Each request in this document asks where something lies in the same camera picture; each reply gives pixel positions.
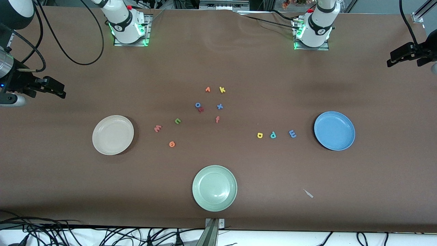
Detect grey metal camera mount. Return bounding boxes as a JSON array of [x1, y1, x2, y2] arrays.
[[196, 218, 226, 246]]

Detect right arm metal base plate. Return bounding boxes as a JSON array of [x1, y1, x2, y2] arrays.
[[114, 14, 153, 47]]

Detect aluminium frame profile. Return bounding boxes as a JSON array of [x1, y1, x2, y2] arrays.
[[411, 0, 437, 23]]

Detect black cable on table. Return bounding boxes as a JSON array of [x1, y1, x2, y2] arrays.
[[244, 15, 295, 26], [271, 10, 299, 21]]

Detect beige brown plate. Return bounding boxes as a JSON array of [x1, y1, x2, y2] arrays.
[[92, 115, 135, 156]]

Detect blue plate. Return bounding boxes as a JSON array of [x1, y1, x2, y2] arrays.
[[314, 111, 356, 151]]

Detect orange flowers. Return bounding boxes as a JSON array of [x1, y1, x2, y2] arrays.
[[282, 0, 308, 9]]

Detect pale green plate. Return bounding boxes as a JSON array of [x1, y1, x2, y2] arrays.
[[192, 165, 238, 212]]

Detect long black right arm cable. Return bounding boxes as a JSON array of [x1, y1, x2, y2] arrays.
[[34, 0, 104, 66]]

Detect aluminium table edge rail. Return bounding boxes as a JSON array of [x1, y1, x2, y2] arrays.
[[6, 29, 17, 50]]

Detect tangled black floor cables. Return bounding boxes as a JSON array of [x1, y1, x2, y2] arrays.
[[0, 210, 205, 246]]

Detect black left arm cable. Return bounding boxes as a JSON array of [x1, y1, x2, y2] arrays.
[[399, 0, 420, 45]]

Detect grey power strip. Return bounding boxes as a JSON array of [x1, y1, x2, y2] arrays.
[[199, 0, 250, 11]]

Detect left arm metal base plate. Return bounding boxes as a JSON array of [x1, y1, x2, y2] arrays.
[[293, 19, 330, 51]]

